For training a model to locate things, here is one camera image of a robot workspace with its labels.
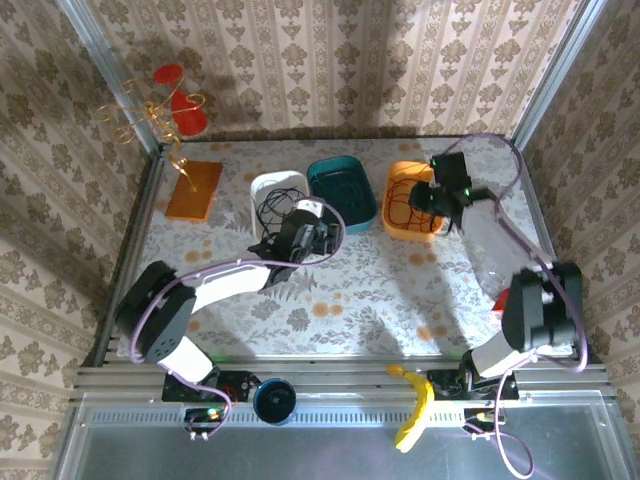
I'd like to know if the red cable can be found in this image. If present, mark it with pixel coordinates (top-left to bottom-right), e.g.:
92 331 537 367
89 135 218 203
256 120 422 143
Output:
387 163 444 234

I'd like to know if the green cable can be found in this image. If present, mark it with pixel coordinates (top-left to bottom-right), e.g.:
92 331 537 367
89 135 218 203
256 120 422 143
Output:
317 169 369 216

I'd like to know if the black cable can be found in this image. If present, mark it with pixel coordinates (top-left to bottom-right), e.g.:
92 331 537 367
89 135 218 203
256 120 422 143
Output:
255 185 304 239

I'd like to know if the orange plastic bin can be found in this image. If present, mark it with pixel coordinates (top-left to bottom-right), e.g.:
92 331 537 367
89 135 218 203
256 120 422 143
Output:
380 158 447 244

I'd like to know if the teal plastic bin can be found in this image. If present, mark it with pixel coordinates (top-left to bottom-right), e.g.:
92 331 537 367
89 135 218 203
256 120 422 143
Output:
305 155 378 236

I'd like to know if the white plastic bin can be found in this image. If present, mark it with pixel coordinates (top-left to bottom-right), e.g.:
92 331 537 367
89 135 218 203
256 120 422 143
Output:
248 169 312 241

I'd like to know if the wooden base board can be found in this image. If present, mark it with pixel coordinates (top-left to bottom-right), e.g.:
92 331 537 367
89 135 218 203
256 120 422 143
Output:
164 160 225 223

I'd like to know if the clear plastic bottle red cap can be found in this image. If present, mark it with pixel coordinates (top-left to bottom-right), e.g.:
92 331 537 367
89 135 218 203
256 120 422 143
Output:
477 262 514 317

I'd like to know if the red plastic goblet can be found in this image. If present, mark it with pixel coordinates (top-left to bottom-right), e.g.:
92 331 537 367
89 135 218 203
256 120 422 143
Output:
152 63 209 136

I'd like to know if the blue round cup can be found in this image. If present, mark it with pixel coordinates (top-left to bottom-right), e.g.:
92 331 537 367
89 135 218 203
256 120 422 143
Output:
252 378 297 427

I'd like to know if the yellow banana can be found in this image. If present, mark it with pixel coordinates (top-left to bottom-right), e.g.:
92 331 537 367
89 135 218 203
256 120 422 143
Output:
385 363 435 454

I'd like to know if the grey metal tray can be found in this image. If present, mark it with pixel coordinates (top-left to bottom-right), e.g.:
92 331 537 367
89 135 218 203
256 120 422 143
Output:
52 399 631 480

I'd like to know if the small controller board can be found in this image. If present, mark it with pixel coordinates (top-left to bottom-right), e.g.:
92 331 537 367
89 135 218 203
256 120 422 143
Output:
462 405 506 441
183 405 229 441

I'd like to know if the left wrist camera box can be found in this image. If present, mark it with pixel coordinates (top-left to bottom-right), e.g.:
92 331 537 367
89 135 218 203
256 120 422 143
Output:
293 197 327 220

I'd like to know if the aluminium table side rail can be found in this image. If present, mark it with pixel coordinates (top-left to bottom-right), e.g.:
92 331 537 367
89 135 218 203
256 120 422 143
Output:
512 142 584 351
92 149 166 366

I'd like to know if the aluminium front frame rail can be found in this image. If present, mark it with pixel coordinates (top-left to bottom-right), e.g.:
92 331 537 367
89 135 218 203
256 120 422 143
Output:
69 357 614 404

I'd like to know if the aluminium frame post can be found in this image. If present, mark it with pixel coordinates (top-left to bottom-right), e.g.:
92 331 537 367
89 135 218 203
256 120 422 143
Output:
57 0 166 154
509 0 609 149

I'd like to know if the gold wire stand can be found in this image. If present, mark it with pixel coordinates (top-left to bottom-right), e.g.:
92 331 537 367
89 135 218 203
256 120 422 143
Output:
94 77 206 194

